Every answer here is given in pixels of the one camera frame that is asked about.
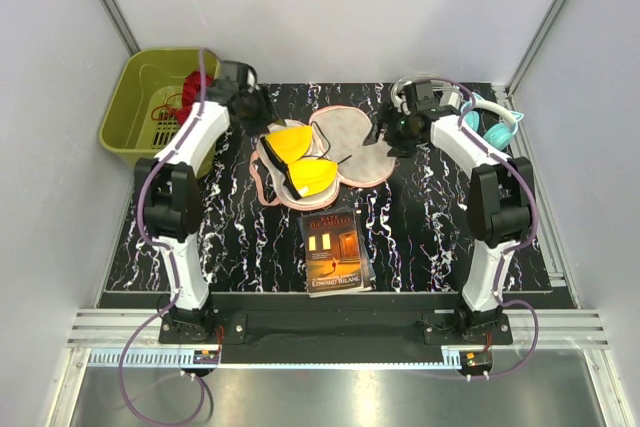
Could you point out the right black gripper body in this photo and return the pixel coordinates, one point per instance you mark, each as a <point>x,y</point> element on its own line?
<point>399,135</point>

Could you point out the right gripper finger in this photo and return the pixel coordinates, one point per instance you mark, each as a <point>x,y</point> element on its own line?
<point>385,114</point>
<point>373,135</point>

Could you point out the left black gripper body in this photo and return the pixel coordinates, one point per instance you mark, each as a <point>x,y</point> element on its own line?
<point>256,104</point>

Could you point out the pink patterned mesh laundry bag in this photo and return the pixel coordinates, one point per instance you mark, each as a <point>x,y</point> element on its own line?
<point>343,129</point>

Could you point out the yellow bra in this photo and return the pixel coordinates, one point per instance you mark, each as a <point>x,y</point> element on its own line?
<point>305,174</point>

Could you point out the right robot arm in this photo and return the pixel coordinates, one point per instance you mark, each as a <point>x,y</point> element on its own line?
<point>501,206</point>

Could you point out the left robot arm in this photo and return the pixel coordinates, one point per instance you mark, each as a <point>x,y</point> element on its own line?
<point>169,206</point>

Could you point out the red bra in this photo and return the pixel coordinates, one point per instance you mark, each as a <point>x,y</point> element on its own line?
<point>178,105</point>

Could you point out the white grey headphones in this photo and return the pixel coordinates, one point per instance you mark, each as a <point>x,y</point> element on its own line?
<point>448,94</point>

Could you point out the teal cat-ear headphones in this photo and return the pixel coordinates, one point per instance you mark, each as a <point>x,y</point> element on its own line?
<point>500,135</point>

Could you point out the olive green plastic basket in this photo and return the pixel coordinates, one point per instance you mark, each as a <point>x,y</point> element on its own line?
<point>148,78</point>

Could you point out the orange paperback book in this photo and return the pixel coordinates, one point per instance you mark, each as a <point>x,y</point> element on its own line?
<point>335,255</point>

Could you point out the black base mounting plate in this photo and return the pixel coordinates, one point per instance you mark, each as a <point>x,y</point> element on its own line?
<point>368,328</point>

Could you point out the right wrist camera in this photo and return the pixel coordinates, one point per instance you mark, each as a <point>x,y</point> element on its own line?
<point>420,96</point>

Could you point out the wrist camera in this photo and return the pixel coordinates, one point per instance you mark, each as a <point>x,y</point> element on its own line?
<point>233,78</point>
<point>420,96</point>

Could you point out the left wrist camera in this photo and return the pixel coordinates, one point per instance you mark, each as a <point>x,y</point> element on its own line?
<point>233,78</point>

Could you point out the aluminium frame rail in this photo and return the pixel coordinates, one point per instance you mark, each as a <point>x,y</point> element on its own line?
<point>344,368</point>

